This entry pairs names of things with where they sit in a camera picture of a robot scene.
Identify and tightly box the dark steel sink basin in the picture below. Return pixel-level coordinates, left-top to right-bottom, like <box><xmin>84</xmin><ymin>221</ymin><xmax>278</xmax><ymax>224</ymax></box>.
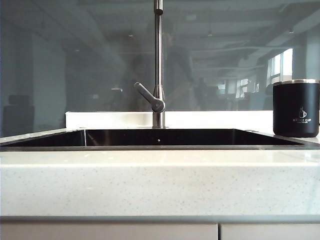
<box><xmin>0</xmin><ymin>127</ymin><xmax>306</xmax><ymax>151</ymax></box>

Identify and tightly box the white cabinet door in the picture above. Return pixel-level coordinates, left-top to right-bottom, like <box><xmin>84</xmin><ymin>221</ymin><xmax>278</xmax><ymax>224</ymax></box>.
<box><xmin>219</xmin><ymin>223</ymin><xmax>320</xmax><ymax>240</ymax></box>

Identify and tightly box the black mug with steel rim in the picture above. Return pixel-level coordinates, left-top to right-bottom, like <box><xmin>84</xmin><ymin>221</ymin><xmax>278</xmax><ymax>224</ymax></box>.
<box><xmin>272</xmin><ymin>78</ymin><xmax>320</xmax><ymax>138</ymax></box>

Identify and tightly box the steel kitchen faucet pipe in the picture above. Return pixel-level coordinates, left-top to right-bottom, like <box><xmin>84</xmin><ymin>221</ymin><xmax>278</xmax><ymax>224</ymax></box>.
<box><xmin>151</xmin><ymin>0</ymin><xmax>167</xmax><ymax>129</ymax></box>

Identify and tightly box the steel faucet lever handle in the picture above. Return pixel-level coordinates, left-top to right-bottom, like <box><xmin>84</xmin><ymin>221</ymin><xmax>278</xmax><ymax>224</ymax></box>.
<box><xmin>133</xmin><ymin>81</ymin><xmax>167</xmax><ymax>113</ymax></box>

